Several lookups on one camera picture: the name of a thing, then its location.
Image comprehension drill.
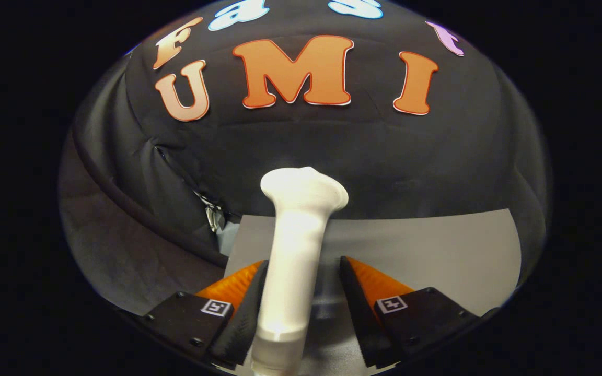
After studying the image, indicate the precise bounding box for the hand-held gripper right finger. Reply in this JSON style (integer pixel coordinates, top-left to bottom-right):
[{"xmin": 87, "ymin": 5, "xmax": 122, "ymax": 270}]
[{"xmin": 339, "ymin": 255, "xmax": 482, "ymax": 369}]

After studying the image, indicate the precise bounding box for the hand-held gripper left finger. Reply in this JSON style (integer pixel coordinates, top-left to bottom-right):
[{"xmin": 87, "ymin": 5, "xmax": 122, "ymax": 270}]
[{"xmin": 142, "ymin": 260, "xmax": 270, "ymax": 370}]

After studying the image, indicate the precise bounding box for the grey cabinet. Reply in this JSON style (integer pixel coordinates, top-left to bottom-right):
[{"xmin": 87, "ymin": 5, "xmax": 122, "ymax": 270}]
[{"xmin": 224, "ymin": 209, "xmax": 522, "ymax": 376}]

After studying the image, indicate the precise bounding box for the white garment steamer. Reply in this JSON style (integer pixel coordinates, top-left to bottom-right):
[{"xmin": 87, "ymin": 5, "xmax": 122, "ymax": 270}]
[{"xmin": 251, "ymin": 167, "xmax": 349, "ymax": 376}]

